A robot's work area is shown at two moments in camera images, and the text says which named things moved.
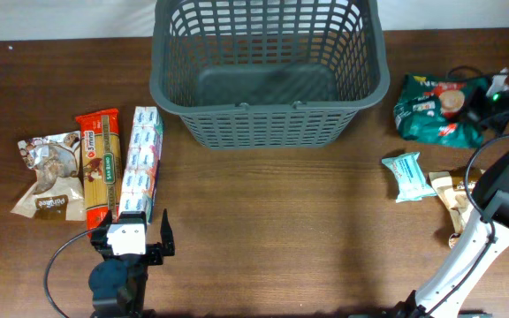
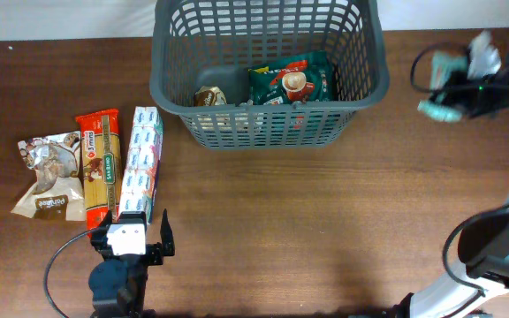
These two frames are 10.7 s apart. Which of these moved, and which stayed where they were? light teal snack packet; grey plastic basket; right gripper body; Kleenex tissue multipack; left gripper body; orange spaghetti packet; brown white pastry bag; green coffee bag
Moved: light teal snack packet; green coffee bag; right gripper body
Stayed: brown white pastry bag; left gripper body; Kleenex tissue multipack; grey plastic basket; orange spaghetti packet
